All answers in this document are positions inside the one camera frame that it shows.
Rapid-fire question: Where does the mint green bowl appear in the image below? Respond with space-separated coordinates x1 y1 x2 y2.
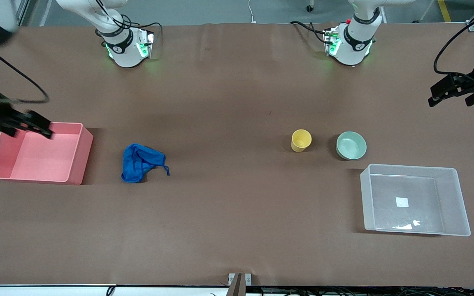
336 131 367 160

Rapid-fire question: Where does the black left base cable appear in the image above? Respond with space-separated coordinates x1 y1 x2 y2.
290 21 332 44

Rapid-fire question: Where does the white table edge rail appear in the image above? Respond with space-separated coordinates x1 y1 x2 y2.
0 284 230 296

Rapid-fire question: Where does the brown post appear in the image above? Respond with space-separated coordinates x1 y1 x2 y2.
230 273 246 296

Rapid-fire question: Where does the blue cloth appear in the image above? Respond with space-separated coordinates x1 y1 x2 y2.
121 143 170 183

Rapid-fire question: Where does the brown paper table cover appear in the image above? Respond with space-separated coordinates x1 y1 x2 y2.
0 23 474 287

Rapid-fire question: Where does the silver metal bracket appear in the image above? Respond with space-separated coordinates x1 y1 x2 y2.
228 273 252 285

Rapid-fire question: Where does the pink plastic bin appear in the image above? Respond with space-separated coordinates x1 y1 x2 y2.
0 122 94 185

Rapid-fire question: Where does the black base cable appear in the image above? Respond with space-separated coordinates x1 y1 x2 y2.
94 0 163 44
290 21 332 44

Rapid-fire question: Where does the yellow cup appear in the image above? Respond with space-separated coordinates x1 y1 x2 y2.
291 129 312 153

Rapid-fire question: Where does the black right base cable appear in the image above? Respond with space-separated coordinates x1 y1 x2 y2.
94 0 163 44

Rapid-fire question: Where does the clear plastic box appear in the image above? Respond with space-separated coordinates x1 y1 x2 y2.
360 164 471 237

